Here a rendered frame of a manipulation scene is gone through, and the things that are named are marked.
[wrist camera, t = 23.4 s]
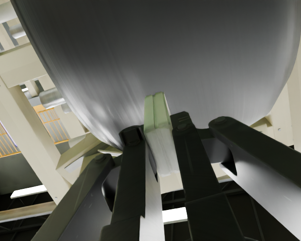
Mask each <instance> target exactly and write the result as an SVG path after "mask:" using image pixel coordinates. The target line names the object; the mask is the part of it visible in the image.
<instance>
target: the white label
mask: <svg viewBox="0 0 301 241"><path fill-rule="evenodd" d="M98 151H99V152H101V153H110V154H111V155H112V156H119V155H121V154H122V152H114V151H106V150H98Z"/></svg>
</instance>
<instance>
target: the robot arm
mask: <svg viewBox="0 0 301 241"><path fill-rule="evenodd" d="M208 127H209V128H206V129H198V128H196V127H195V125H194V124H193V122H192V120H191V118H190V115H189V113H188V112H186V111H182V112H179V113H176V114H173V115H171V113H170V110H169V107H168V104H167V100H166V97H165V94H164V92H162V91H160V92H157V93H155V95H152V94H151V95H148V96H146V97H145V99H144V124H143V125H140V126H139V125H133V126H130V127H127V128H125V129H123V130H122V131H120V132H119V137H120V139H121V142H122V144H123V153H122V154H121V155H119V156H117V157H115V158H113V157H112V155H111V154H110V153H104V154H99V155H97V156H96V157H95V158H93V159H92V160H91V161H90V162H89V164H88V165H87V166H86V168H85V169H84V170H83V172H82V173H81V174H80V176H79V177H78V178H77V180H76V181H75V182H74V183H73V185H72V186H71V187H70V189H69V190H68V191H67V193H66V194H65V196H64V197H63V198H62V200H61V201H60V202H59V204H58V205H57V206H56V208H55V209H54V210H53V212H52V213H51V214H50V216H49V217H48V218H47V220H46V221H45V222H44V224H43V225H42V226H41V227H40V229H39V230H38V231H37V233H36V234H35V236H34V237H33V238H32V240H31V241H165V237H164V225H163V214H162V202H161V186H160V178H159V176H162V177H165V176H169V175H171V173H173V172H174V173H175V174H176V173H179V172H180V175H181V180H182V184H183V190H184V195H185V200H186V203H185V204H184V205H185V210H186V215H187V220H188V225H189V231H190V235H191V238H189V239H187V240H185V241H257V240H255V239H252V238H248V237H244V235H243V233H242V231H241V228H240V226H239V224H238V222H237V219H236V217H235V215H234V213H233V210H232V208H231V206H230V203H229V201H228V199H227V196H226V194H225V192H223V191H222V189H221V186H220V184H219V182H218V180H217V177H216V175H215V172H214V170H213V168H212V165H211V164H217V163H219V166H220V168H221V169H222V170H223V171H224V172H225V173H226V174H227V175H229V176H230V177H231V178H232V179H233V180H234V181H235V182H236V183H237V184H239V185H240V186H241V187H242V188H243V189H244V190H245V191H246V192H247V193H248V194H250V195H251V196H252V197H253V198H254V199H255V200H256V201H257V202H258V203H259V204H260V205H261V206H262V207H263V208H265V209H266V210H267V211H268V212H269V213H270V214H271V215H272V216H273V217H275V218H276V219H277V220H278V221H279V222H280V223H281V224H282V225H283V226H284V227H286V228H287V229H288V230H289V231H290V232H291V233H292V234H293V235H294V236H295V237H297V238H298V239H299V240H300V241H301V153H300V152H298V151H296V150H294V149H292V148H290V147H288V146H286V145H285V144H283V143H281V142H279V141H277V140H275V139H273V138H271V137H269V136H267V135H265V134H263V133H261V132H259V131H257V130H255V129H253V128H251V127H249V126H247V125H245V124H244V123H242V122H240V121H238V120H236V119H234V118H232V117H229V116H221V117H217V118H216V119H213V120H212V121H210V122H209V123H208ZM157 171H158V173H159V175H158V173H157Z"/></svg>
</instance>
